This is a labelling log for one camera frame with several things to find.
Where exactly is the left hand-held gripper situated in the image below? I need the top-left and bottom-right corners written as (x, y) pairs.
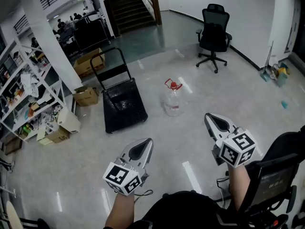
top-left (102, 137), bottom-right (154, 196)

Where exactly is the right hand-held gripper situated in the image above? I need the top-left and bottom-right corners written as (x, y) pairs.
top-left (204, 113), bottom-right (257, 169)

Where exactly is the black platform cart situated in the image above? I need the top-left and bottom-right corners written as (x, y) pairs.
top-left (90, 47), bottom-right (149, 135)

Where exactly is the clear water jug red cap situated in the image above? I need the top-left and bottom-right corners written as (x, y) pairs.
top-left (160, 78), bottom-right (185, 117)

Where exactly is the person's right forearm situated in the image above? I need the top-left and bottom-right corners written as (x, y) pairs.
top-left (227, 162), bottom-right (251, 212)

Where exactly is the person's left forearm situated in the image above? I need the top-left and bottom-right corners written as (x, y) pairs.
top-left (103, 191), bottom-right (135, 229)

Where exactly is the grey glossy floor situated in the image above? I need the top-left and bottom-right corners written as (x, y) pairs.
top-left (0, 10), bottom-right (305, 229)

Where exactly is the person's black clothing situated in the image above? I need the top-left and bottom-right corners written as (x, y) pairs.
top-left (133, 190), bottom-right (231, 229)

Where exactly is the small open cardboard box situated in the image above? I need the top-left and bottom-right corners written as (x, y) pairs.
top-left (72, 85), bottom-right (100, 107)

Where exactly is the black wheelchair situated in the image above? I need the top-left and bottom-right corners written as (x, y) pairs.
top-left (235, 125), bottom-right (305, 229)

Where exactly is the white carton box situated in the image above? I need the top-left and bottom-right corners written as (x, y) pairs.
top-left (57, 108), bottom-right (81, 135)

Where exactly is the green waste bin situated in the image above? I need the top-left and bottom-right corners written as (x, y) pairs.
top-left (275, 62), bottom-right (291, 88)

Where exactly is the black mesh office chair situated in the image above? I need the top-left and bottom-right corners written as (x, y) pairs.
top-left (195, 3), bottom-right (233, 74)

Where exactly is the flat printed cardboard box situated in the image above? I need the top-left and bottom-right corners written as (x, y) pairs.
top-left (44, 125), bottom-right (71, 144)

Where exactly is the large open cardboard box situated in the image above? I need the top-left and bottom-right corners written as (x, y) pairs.
top-left (73, 47), bottom-right (106, 79)

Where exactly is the black rolling cabinet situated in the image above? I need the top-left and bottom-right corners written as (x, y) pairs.
top-left (73, 15), bottom-right (112, 52)

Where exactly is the brown cardboard box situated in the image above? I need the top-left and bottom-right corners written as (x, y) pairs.
top-left (3, 136), bottom-right (23, 156)

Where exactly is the white metal storage shelf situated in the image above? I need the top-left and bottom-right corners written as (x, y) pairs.
top-left (0, 37), bottom-right (72, 143)

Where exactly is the wooden staircase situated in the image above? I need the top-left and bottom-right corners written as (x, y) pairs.
top-left (101, 0), bottom-right (163, 37)

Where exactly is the pale wooden board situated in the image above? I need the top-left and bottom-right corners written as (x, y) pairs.
top-left (5, 200), bottom-right (24, 229)

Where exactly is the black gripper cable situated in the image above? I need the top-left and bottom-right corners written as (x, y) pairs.
top-left (132, 189), bottom-right (154, 203)

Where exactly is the grey dustpan with handle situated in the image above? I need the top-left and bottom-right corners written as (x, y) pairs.
top-left (259, 40), bottom-right (275, 83)

